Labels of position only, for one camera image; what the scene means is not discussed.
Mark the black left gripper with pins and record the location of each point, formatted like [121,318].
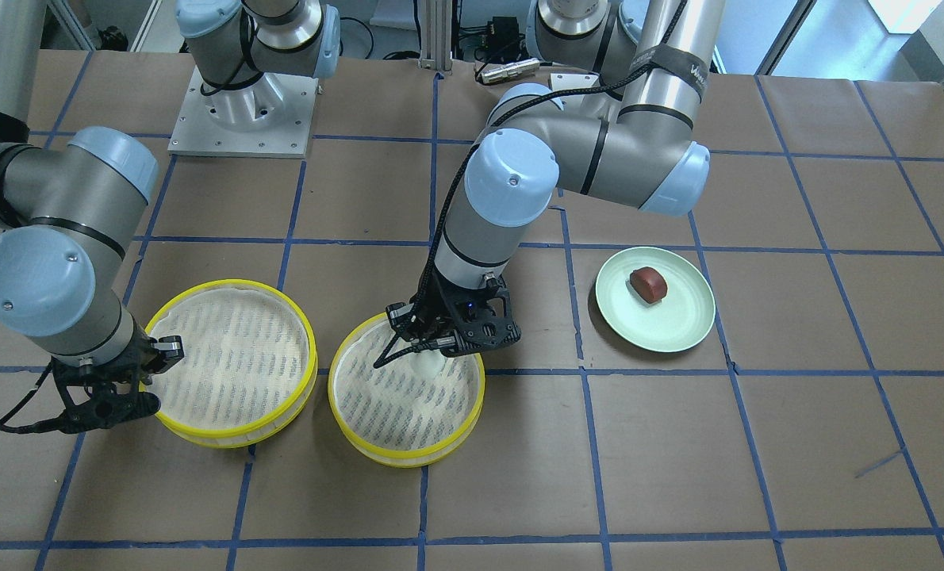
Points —
[437,305]

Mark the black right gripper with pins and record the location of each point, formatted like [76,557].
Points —
[133,356]

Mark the white top steamer cloth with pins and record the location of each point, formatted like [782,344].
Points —
[234,357]

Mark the white steamer cloth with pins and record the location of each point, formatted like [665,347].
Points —
[234,357]
[401,404]

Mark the yellow top steamer layer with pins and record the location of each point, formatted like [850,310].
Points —
[234,365]

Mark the yellow steamer layer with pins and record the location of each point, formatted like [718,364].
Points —
[408,428]
[234,365]

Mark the brown bun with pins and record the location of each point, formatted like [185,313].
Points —
[649,284]

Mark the white bun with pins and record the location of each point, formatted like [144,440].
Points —
[428,365]

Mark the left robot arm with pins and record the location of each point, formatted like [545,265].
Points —
[628,139]

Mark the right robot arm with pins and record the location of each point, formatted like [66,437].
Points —
[67,217]

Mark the white bottom steamer cloth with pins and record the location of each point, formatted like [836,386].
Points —
[401,404]

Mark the yellow bottom steamer layer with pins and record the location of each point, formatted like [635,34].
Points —
[408,428]

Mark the light green plate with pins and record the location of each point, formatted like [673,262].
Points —
[675,323]

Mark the silver cylindrical connector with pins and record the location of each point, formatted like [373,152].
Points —
[507,72]

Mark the black power adapter box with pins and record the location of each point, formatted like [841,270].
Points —
[503,37]

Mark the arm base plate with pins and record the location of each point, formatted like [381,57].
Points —
[270,119]
[572,81]

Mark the aluminium frame post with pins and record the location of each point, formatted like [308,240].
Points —
[435,24]

